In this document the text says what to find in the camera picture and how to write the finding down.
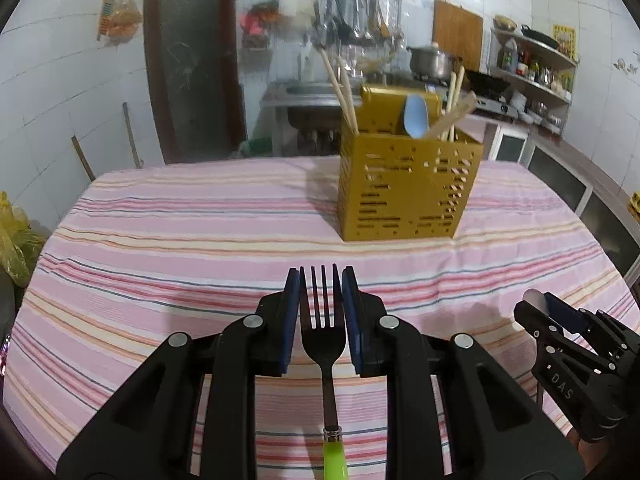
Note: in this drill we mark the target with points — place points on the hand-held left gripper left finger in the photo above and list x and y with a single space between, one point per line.
291 310

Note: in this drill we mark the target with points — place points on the pink and orange rags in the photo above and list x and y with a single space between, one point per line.
257 20

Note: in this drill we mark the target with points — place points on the yellow plastic bag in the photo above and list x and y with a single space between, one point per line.
15 240

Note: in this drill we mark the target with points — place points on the hanging plastic snack bag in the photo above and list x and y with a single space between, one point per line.
120 17

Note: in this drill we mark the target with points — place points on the light blue spoon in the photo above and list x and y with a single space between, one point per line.
415 115

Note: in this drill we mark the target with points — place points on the white hanging plastic container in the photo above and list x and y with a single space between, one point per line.
295 7

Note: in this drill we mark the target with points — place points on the gold perforated utensil holder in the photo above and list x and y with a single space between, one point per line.
400 195

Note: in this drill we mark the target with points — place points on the glass cabinet door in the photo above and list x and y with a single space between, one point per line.
510 145

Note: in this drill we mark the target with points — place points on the black pan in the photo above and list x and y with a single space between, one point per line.
540 37

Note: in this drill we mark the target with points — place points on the wooden spatula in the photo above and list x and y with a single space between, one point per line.
457 112

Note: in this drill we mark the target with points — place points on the wooden chopstick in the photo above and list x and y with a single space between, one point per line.
451 105
459 95
350 105
336 90

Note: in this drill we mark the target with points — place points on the white corner shelf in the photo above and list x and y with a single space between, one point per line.
545 85

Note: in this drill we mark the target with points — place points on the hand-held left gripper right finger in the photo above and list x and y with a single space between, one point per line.
350 310

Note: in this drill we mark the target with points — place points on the black wok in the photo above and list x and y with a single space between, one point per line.
487 82

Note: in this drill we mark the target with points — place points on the green trash bin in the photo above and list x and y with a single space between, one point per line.
252 146

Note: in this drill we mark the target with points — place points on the white cup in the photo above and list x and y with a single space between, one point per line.
518 101

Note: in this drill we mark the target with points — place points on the row of hanging kitchen utensils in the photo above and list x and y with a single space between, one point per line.
350 15

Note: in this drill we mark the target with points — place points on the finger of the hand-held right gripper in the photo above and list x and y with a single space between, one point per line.
565 312
537 330

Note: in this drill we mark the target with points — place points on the wooden stick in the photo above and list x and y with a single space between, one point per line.
84 160

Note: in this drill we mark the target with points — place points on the clear bottle with dark liquid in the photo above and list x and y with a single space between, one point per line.
510 57

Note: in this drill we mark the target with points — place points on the steel cooking pot with lid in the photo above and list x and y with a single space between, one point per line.
430 62

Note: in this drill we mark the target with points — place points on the white spoon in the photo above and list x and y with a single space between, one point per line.
536 301

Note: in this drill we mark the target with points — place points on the small wall hook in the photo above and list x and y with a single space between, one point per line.
625 65

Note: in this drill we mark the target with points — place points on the steel gas stove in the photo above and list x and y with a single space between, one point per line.
495 105

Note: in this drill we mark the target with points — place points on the pink striped tablecloth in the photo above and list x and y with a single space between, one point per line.
150 260

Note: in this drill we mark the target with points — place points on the rectangular wooden cutting board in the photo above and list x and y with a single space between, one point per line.
457 30

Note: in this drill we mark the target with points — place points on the steel kitchen sink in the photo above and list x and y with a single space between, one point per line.
310 90

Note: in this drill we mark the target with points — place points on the yellow wall poster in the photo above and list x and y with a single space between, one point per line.
564 41

